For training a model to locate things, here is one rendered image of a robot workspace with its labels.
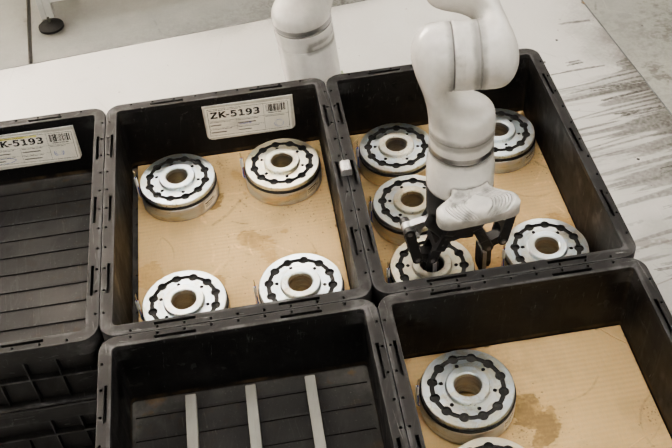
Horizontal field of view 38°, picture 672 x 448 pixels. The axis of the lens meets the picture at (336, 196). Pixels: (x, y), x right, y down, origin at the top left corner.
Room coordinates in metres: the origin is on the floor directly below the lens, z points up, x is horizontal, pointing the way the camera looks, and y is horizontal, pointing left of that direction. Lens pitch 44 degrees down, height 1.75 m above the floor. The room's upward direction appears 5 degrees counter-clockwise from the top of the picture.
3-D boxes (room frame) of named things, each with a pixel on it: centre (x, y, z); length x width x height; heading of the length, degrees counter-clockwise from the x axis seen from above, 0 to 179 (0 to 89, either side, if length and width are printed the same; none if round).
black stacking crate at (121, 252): (0.87, 0.13, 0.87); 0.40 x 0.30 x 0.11; 5
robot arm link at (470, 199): (0.77, -0.14, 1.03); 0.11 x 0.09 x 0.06; 10
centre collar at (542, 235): (0.79, -0.25, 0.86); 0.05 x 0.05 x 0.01
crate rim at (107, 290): (0.87, 0.13, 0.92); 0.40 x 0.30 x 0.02; 5
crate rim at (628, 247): (0.90, -0.16, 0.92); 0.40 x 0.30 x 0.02; 5
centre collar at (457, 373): (0.60, -0.12, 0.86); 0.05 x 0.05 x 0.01
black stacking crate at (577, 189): (0.90, -0.16, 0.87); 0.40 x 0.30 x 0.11; 5
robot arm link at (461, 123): (0.79, -0.13, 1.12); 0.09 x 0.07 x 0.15; 88
